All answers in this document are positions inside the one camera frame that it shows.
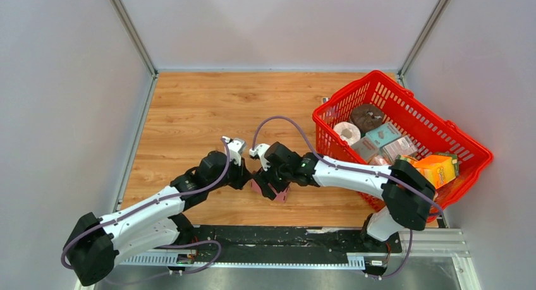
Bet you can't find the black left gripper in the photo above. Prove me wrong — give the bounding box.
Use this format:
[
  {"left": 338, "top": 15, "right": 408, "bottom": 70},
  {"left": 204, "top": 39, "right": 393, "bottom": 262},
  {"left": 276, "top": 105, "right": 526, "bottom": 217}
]
[{"left": 207, "top": 154, "right": 253, "bottom": 192}]

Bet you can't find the pink paper box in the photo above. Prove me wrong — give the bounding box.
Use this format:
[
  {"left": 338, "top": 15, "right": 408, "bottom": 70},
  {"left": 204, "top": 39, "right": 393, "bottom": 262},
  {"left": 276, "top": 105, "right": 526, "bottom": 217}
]
[{"left": 251, "top": 179, "right": 290, "bottom": 203}]

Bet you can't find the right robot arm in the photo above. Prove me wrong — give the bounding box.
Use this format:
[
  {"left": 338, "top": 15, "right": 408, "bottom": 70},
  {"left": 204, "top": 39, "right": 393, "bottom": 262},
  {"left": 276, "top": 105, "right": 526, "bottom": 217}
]
[{"left": 249, "top": 142, "right": 436, "bottom": 251}]

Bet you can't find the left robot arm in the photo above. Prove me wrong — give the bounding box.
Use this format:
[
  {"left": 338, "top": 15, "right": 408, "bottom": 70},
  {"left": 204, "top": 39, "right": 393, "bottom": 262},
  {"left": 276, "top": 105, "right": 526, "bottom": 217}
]
[{"left": 60, "top": 150, "right": 251, "bottom": 286}]

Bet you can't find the grey pink small box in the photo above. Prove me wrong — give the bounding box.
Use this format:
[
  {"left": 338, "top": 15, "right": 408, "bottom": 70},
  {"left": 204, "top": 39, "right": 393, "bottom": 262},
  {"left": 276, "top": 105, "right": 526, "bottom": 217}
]
[{"left": 351, "top": 137, "right": 379, "bottom": 162}]

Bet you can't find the teal small box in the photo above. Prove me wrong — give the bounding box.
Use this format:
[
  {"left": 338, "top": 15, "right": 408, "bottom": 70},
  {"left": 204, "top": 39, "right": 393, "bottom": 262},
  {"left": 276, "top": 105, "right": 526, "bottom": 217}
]
[{"left": 365, "top": 122, "right": 402, "bottom": 148}]

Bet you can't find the pink white small box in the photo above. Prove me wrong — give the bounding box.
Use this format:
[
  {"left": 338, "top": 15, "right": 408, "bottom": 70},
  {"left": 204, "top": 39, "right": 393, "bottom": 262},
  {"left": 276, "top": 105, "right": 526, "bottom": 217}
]
[{"left": 380, "top": 135, "right": 418, "bottom": 163}]

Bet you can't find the white tissue roll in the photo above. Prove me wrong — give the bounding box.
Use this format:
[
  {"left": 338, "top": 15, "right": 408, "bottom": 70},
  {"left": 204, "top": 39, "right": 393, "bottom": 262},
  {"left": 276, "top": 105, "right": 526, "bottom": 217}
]
[{"left": 333, "top": 121, "right": 361, "bottom": 146}]

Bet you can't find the pink white round pack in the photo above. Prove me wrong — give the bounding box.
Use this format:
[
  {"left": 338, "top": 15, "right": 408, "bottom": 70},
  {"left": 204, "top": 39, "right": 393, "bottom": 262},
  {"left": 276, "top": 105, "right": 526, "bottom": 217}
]
[{"left": 368, "top": 154, "right": 391, "bottom": 166}]

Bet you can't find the brown round cookie pack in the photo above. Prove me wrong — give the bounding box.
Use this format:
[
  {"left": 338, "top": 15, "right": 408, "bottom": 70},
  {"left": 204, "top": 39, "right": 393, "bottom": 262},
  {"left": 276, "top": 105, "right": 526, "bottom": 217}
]
[{"left": 349, "top": 104, "right": 385, "bottom": 135}]

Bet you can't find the orange yellow sponge pack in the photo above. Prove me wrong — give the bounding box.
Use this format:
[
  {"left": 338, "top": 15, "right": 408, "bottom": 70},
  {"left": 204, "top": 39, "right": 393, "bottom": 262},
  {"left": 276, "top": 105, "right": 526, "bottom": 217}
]
[{"left": 413, "top": 152, "right": 460, "bottom": 189}]

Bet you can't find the red plastic basket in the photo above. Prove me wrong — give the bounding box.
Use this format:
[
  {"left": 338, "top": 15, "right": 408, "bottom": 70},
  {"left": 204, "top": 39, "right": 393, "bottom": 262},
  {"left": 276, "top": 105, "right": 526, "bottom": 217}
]
[{"left": 312, "top": 70, "right": 494, "bottom": 208}]

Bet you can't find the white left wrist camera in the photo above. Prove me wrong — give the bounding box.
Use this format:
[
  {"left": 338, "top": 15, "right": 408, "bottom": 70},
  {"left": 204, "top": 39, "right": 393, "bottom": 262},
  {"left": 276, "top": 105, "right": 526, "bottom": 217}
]
[{"left": 221, "top": 136, "right": 247, "bottom": 166}]

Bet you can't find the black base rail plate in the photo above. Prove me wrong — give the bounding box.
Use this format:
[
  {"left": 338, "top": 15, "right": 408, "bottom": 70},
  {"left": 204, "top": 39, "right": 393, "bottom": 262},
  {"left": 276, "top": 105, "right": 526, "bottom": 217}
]
[{"left": 180, "top": 225, "right": 403, "bottom": 265}]

